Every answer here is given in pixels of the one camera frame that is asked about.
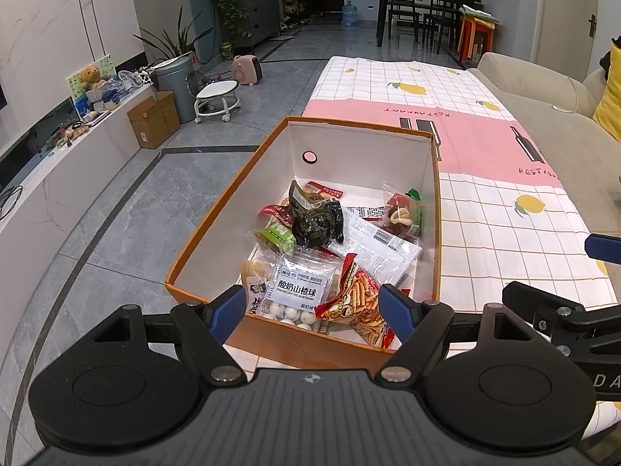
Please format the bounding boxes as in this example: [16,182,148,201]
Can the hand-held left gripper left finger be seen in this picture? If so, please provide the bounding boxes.
[92,285,248,385]

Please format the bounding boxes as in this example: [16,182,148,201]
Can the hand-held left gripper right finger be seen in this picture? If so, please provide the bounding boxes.
[377,283,537,385]

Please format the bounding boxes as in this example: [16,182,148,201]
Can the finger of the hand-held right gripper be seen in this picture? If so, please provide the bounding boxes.
[502,282,602,355]
[585,234,621,267]

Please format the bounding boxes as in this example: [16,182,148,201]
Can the red orange stick snack packet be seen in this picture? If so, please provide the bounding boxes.
[314,254,396,349]

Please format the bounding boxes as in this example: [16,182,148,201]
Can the clear beige cracker packet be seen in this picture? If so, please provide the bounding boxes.
[241,259,272,318]

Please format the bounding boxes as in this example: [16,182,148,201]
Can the clear white ball candy packet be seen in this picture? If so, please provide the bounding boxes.
[264,250,345,333]

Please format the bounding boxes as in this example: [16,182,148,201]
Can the white snack packet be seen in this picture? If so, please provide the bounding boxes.
[340,206,423,287]

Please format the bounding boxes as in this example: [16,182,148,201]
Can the green snack packet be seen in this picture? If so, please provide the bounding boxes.
[256,222,297,256]

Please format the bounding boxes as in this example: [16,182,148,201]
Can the clear mixed candy packet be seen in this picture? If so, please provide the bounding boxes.
[381,182,423,243]

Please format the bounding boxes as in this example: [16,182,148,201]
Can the shiny red snack packet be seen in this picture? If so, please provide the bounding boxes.
[258,204,294,226]

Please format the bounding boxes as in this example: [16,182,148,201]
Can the dark olive snack packet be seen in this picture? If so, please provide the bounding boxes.
[288,179,346,248]

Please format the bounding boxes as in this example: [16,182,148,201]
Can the red brown spicy strip packet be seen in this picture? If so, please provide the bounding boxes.
[305,181,346,201]

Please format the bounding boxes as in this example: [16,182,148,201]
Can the orange cardboard box white inside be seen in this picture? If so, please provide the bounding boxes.
[165,115,442,372]

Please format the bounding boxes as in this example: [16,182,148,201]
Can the yellow cushion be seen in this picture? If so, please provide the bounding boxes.
[593,41,621,143]

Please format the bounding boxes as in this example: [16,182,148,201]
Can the printed lemon bottle tablecloth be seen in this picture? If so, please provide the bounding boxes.
[226,55,621,450]

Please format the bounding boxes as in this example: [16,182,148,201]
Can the beige sofa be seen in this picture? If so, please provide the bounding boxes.
[468,51,621,253]

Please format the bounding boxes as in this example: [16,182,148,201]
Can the dark cloth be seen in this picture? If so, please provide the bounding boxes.
[599,36,621,78]

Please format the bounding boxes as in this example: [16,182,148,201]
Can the brown cardboard box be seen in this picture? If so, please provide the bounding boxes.
[127,90,181,150]

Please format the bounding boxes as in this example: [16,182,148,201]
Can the white rolling stool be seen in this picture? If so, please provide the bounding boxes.
[194,80,241,124]

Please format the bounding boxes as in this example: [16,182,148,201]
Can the grey trash bin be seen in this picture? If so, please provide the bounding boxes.
[154,56,197,124]

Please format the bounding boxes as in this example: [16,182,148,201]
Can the pink space heater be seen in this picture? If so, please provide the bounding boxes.
[231,54,264,85]

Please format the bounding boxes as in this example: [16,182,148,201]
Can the orange stacked stools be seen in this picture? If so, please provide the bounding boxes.
[458,14,496,64]

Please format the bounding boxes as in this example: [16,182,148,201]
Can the papers on stools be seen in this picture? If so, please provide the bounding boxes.
[460,5,500,23]

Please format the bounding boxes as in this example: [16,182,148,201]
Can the teddy bear picture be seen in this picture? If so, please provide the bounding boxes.
[65,55,117,95]

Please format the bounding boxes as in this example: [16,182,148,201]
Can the long-leaf potted plant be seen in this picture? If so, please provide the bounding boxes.
[133,7,214,66]

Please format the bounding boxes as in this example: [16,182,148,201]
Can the dark dining chair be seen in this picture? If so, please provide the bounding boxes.
[439,0,479,55]

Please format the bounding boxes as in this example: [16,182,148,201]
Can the grey drawer cabinet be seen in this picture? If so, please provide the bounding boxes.
[238,0,281,52]

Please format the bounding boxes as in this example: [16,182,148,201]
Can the shoe rack with toys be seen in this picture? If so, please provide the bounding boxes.
[279,0,311,25]

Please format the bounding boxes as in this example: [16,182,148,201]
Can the black cable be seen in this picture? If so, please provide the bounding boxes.
[0,184,24,219]

